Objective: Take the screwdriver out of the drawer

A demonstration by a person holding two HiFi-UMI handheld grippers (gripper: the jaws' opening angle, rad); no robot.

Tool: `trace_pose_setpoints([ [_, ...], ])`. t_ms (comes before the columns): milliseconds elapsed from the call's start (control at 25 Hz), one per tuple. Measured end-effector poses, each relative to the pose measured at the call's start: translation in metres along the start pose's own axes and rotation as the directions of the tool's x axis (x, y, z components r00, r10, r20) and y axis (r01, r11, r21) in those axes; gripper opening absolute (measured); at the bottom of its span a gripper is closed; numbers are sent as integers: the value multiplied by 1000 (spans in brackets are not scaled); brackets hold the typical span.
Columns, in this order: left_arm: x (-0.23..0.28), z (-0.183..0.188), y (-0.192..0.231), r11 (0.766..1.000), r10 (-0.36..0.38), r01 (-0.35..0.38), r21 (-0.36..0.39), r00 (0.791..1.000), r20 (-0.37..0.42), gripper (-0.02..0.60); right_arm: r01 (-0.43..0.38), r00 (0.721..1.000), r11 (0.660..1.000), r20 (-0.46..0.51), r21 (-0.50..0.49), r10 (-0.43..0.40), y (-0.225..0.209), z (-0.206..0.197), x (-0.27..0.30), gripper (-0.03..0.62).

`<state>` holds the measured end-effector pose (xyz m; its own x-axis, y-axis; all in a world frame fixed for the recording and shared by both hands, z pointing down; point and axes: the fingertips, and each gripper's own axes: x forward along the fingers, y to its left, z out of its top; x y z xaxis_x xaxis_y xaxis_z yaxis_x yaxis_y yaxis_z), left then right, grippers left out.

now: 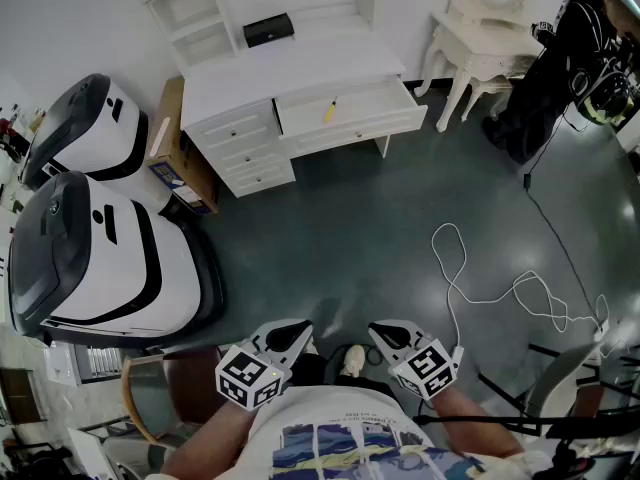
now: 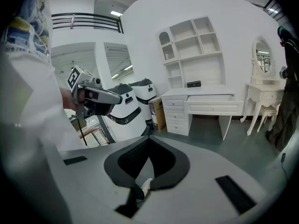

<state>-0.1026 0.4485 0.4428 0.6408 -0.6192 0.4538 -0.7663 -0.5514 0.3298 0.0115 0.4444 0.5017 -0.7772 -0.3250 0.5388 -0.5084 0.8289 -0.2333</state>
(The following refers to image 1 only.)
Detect person's black trouser leg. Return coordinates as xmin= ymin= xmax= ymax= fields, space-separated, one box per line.
xmin=283 ymin=351 xmax=401 ymax=400

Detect person's left forearm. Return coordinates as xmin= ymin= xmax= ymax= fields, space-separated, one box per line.
xmin=159 ymin=398 xmax=257 ymax=480

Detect white and black machine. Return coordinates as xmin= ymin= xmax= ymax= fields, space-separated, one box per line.
xmin=6 ymin=170 xmax=227 ymax=348
xmin=18 ymin=72 xmax=151 ymax=193

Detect grey chair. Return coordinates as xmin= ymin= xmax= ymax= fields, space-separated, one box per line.
xmin=523 ymin=336 xmax=640 ymax=440

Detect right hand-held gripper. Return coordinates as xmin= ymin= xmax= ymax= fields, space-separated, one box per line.
xmin=368 ymin=319 xmax=456 ymax=401

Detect black rectangular box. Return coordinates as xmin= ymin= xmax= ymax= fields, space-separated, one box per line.
xmin=242 ymin=12 xmax=296 ymax=50

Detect white cable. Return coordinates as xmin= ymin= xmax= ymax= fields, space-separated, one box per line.
xmin=430 ymin=222 xmax=612 ymax=365

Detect white desk with hutch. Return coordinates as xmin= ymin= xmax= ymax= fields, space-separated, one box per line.
xmin=141 ymin=0 xmax=429 ymax=199

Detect white desk drawer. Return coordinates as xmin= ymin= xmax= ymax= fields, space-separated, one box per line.
xmin=272 ymin=75 xmax=429 ymax=160

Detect person's right forearm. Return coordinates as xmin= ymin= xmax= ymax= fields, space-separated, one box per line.
xmin=430 ymin=385 xmax=526 ymax=462

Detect cream stool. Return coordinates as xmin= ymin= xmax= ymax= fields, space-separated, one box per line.
xmin=479 ymin=75 xmax=517 ymax=120

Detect black cable with adapter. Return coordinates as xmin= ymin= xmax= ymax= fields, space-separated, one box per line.
xmin=521 ymin=112 xmax=607 ymax=330

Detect wooden chair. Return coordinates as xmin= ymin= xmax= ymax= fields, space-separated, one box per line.
xmin=121 ymin=346 xmax=227 ymax=445

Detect cream dressing table with mirror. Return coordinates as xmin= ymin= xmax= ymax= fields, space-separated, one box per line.
xmin=413 ymin=0 xmax=545 ymax=134

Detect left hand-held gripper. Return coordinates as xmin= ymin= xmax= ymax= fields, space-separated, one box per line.
xmin=215 ymin=319 xmax=315 ymax=412

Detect person's cream shoe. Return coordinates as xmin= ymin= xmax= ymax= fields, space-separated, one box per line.
xmin=342 ymin=344 xmax=367 ymax=379

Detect person's white printed shirt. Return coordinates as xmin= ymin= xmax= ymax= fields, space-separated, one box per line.
xmin=214 ymin=385 xmax=501 ymax=480

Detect brown cardboard box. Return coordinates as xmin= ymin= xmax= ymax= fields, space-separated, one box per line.
xmin=144 ymin=75 xmax=220 ymax=217

